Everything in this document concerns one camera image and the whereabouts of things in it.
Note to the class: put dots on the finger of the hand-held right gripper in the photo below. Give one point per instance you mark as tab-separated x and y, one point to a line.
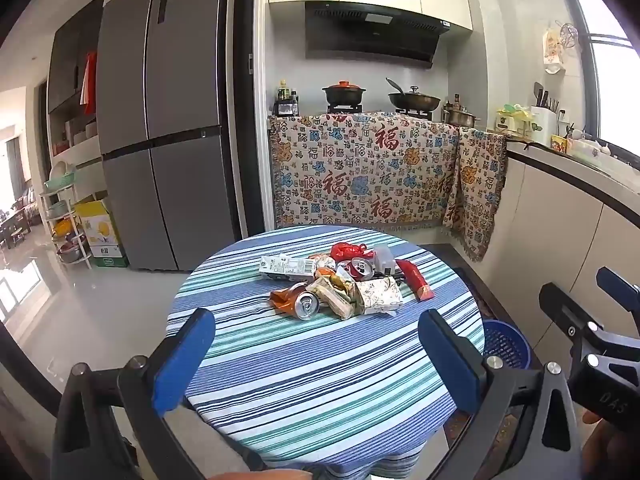
620	290
562	310

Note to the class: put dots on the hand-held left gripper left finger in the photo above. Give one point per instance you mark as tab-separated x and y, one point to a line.
182	365

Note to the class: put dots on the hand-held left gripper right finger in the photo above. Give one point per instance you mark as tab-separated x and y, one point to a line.
450	365

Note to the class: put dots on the blue plastic mesh basket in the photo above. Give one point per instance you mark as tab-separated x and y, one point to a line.
505	345

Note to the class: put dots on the red snack wrapper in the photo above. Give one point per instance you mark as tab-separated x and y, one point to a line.
412	277

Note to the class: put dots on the orange foil wrapper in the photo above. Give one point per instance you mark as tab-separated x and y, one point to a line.
282	297

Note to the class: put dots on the clear plastic container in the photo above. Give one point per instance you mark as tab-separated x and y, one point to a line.
384	257

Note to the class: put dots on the crushed red can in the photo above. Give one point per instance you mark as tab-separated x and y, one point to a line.
361	267

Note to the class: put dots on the white yellow snack bag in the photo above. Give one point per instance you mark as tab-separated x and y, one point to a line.
330	300

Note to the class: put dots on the crushed silver can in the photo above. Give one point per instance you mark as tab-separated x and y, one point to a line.
306	305

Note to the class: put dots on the red plastic bag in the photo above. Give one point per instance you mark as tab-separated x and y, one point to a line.
345	251

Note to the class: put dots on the orange white snack packet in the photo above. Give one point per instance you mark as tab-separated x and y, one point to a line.
322	262

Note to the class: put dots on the person's right hand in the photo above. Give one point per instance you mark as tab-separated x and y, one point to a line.
617	452

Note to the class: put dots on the person's left hand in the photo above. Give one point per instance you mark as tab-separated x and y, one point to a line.
275	475

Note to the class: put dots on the white base cabinet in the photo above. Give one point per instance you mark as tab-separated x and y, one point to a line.
550	220

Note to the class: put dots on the grey kitchen countertop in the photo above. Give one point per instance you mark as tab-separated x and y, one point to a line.
575	172

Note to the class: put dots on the white bowl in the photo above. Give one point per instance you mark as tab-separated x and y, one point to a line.
590	149

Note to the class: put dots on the small printed cloth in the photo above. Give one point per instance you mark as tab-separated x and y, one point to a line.
477	185

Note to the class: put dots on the yellow green cardboard box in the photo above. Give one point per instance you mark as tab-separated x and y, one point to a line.
102	235

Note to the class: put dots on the yellow packet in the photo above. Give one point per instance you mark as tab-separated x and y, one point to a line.
560	144

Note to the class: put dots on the white knife block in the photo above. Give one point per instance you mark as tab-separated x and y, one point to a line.
542	122

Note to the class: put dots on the white tiered storage rack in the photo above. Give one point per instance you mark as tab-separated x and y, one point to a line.
65	220

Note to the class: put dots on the yellow green cutting board rack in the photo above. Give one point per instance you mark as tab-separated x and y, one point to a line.
510	120

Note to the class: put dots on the large printed cloth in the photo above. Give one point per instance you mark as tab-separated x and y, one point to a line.
350	175

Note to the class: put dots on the steel pot with lid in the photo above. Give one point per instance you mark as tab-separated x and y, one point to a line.
460	116

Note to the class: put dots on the window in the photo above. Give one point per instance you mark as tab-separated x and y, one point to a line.
612	60

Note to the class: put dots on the black stove burner grate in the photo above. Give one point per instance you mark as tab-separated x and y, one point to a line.
412	114
345	108

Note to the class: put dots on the hanging printed bag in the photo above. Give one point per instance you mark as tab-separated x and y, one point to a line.
553	50

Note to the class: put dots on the grey refrigerator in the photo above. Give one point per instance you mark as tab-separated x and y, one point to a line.
165	110

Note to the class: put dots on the wok with glass lid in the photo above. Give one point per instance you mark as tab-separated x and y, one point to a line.
415	100

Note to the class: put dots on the metal steamer rack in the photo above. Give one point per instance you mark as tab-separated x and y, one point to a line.
569	35

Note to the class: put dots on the black clay pot red lid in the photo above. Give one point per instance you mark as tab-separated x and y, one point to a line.
344	94

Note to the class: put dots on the red hanging cloth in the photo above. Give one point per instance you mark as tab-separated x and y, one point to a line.
90	85

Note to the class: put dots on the black range hood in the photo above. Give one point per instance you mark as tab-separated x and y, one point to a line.
370	35

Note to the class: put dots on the dark wall shelf unit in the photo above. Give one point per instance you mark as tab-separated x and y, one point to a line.
70	60

